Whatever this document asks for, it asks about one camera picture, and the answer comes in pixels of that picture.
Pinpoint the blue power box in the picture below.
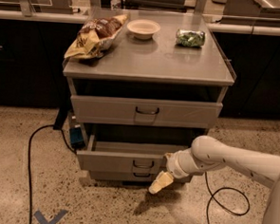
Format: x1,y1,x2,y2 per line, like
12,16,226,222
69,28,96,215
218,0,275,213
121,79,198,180
69,127,84,149

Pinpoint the dark counter with rail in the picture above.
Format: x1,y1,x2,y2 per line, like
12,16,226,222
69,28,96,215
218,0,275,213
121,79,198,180
0,0,280,123

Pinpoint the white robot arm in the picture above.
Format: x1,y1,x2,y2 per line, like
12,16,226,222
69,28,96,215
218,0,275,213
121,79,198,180
148,136,280,224

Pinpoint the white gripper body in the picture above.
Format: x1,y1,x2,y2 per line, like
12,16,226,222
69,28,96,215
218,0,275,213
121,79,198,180
166,148,205,179

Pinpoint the grey top drawer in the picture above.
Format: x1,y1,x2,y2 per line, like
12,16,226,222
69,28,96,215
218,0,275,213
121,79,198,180
71,95,222,128

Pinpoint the white paper bowl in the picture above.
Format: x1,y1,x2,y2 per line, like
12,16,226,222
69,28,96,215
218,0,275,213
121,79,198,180
127,19,160,40

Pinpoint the black cable right floor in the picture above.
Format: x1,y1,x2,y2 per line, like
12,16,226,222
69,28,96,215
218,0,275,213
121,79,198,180
200,171,253,224

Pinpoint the green crumpled snack bag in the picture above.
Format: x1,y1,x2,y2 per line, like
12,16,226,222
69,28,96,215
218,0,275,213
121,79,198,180
176,28,206,47

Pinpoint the black cable left floor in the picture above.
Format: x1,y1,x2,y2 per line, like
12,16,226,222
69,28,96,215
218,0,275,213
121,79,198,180
23,122,83,224

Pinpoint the grey drawer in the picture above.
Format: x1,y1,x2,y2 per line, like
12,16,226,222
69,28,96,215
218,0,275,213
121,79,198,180
71,95,222,128
87,168,195,187
77,137,187,175

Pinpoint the black cable floor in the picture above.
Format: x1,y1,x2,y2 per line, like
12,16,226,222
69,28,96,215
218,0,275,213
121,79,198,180
200,171,253,224
23,122,83,224

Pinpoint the brown yellow chip bag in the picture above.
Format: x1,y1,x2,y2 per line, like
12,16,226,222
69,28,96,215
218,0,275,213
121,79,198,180
65,14,128,60

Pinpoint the grey bottom drawer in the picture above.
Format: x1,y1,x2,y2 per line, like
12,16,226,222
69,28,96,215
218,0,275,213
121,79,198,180
87,168,195,187

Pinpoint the grey metal drawer cabinet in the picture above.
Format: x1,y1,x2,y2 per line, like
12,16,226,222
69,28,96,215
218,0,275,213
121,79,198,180
58,6,241,149

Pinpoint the blue tape floor mark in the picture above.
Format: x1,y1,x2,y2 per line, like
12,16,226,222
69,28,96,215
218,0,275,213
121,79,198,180
32,207,69,224

